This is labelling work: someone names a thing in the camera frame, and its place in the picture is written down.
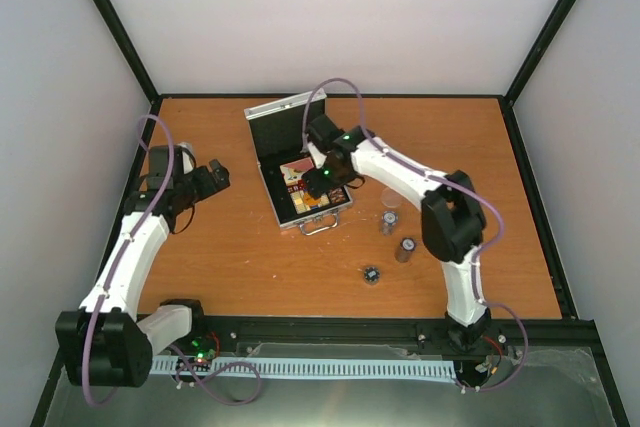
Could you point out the pink card deck box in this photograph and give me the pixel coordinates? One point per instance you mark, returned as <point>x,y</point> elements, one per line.
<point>292,172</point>

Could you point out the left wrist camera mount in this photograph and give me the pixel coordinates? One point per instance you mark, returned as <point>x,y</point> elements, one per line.
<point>189,161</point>

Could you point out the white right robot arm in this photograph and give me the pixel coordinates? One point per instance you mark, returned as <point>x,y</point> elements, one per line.
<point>451,217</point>

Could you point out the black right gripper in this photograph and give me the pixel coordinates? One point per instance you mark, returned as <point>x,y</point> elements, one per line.
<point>315,186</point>

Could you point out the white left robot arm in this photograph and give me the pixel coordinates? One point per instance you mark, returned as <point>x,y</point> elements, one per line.
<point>104,342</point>

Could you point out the chip row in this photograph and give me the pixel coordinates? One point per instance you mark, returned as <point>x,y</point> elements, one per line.
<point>337,196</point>

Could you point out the right connector with wires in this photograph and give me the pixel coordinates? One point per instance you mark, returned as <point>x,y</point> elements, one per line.
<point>497,354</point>

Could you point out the left controller board with LED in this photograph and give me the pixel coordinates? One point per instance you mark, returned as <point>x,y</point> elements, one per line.
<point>206,348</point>

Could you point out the tall poker chip stack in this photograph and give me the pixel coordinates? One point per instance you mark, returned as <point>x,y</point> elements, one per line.
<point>405,249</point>

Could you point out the aluminium poker set case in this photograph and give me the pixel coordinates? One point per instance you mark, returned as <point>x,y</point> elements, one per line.
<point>276,131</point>

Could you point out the light blue cable duct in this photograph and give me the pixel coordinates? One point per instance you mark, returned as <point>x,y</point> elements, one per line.
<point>314,369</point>

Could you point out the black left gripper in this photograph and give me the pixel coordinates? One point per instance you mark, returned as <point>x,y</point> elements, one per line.
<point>209,185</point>

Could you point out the black aluminium frame rail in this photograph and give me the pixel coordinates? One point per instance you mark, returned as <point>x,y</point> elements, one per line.
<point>422,336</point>

